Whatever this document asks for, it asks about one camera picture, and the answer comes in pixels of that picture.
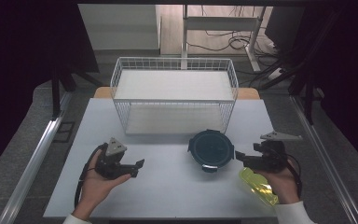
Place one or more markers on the wooden board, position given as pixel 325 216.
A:
pixel 102 92

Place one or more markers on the white metal desk frame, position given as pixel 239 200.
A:
pixel 220 23

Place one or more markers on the white cabinet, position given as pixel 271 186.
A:
pixel 118 26

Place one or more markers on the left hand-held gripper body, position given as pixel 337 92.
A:
pixel 113 165

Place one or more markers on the aluminium rail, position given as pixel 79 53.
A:
pixel 326 158
pixel 32 168

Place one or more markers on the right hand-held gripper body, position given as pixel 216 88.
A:
pixel 268 158

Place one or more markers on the black metal stand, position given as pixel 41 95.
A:
pixel 307 99
pixel 56 93

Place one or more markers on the black floor bracket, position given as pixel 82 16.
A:
pixel 64 132

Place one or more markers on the black curtain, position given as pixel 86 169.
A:
pixel 354 77
pixel 18 62

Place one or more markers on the yellow-green lidded rectangular container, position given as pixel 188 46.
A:
pixel 258 186

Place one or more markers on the person's right hand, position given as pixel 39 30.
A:
pixel 284 185

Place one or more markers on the round dark blue lidded container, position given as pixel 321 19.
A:
pixel 211 150

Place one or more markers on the person's left hand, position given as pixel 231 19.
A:
pixel 94 188

